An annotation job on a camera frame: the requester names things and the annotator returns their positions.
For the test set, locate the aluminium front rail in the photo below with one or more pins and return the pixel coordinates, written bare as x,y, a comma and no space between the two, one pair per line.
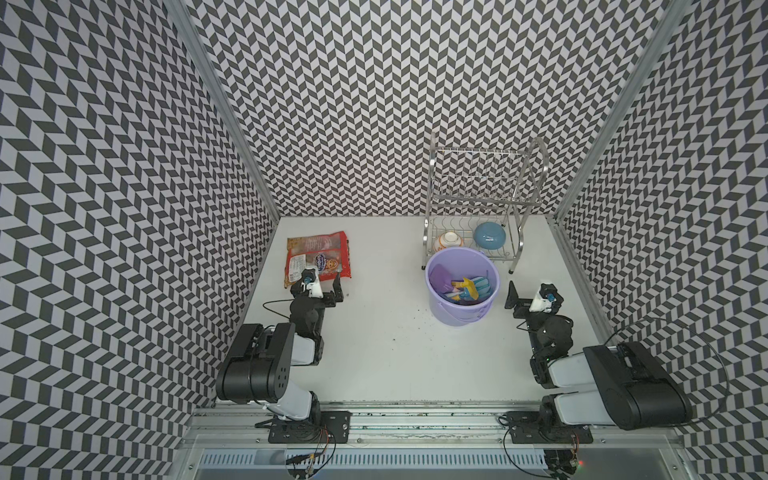
372,424

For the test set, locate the metal dish rack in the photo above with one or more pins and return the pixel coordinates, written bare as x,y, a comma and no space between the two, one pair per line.
467,187

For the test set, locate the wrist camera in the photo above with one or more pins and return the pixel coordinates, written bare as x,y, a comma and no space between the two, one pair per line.
310,283
547,300

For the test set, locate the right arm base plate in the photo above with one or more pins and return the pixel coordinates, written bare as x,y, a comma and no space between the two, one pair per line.
527,428

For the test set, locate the purple shovel pink handle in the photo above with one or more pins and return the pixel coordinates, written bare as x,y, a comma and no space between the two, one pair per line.
441,279

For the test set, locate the blue ceramic bowl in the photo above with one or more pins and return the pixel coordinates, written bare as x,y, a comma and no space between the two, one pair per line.
489,235

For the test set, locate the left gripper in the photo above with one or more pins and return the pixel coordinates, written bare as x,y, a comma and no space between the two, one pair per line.
328,296

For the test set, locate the light blue plastic shovel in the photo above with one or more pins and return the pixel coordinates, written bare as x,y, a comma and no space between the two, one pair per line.
468,297

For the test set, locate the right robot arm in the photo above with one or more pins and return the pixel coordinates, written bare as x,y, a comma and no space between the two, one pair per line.
623,386

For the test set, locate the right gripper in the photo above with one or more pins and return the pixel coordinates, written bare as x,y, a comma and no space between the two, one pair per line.
511,300

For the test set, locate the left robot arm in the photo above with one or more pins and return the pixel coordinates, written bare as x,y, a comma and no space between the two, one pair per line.
258,365

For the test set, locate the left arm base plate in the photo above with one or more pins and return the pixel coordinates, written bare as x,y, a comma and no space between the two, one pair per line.
329,426

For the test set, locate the red white patterned bowl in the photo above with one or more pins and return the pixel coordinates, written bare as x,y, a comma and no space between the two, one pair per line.
448,239

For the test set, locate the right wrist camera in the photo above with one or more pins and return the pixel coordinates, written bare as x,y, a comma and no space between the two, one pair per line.
547,300

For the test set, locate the yellow toy shovel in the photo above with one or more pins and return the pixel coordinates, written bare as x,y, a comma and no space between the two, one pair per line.
457,285

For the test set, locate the red candy bag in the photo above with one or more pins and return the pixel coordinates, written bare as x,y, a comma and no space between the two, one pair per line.
328,253

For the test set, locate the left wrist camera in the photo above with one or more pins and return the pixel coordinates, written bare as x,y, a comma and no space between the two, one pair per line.
310,283

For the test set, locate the purple plastic bucket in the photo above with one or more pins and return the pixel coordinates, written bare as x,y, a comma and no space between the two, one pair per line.
462,263

